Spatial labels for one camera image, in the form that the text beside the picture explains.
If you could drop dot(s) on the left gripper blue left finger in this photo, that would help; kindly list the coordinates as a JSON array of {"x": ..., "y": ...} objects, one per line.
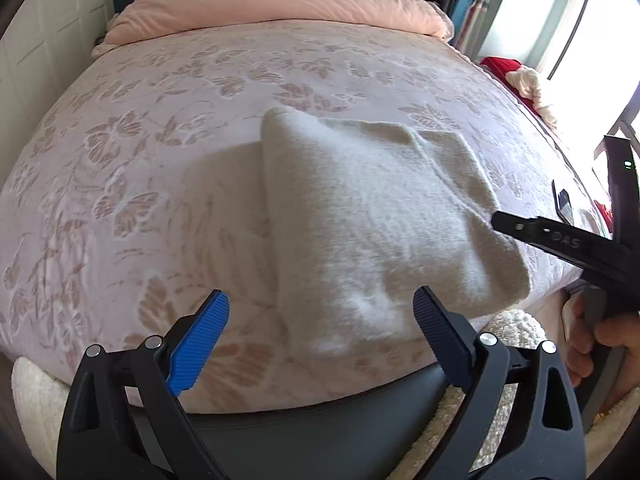
[{"x": 192, "y": 339}]

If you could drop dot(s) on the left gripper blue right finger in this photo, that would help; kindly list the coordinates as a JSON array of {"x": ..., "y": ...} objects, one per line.
[{"x": 450, "y": 336}]

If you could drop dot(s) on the cream sweater with black hearts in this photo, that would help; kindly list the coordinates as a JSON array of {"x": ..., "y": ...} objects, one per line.
[{"x": 362, "y": 214}]

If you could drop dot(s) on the person's right hand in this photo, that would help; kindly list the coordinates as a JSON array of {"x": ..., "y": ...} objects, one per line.
[{"x": 620, "y": 331}]

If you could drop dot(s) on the black smartphone on bed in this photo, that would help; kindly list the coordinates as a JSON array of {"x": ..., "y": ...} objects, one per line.
[{"x": 563, "y": 206}]

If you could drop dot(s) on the cream fluffy rug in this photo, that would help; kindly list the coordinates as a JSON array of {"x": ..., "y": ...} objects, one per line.
[{"x": 521, "y": 419}]

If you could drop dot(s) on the pink butterfly bed blanket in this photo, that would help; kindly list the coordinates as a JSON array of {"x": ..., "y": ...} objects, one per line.
[{"x": 143, "y": 190}]

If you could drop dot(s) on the red cushion by window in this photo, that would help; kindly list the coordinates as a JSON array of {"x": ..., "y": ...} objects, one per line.
[{"x": 499, "y": 67}]

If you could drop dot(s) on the peach pink duvet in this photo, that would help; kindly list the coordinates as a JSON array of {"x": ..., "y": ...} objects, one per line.
[{"x": 150, "y": 19}]

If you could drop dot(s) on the dark bed frame base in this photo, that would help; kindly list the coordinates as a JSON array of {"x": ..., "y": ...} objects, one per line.
[{"x": 359, "y": 437}]

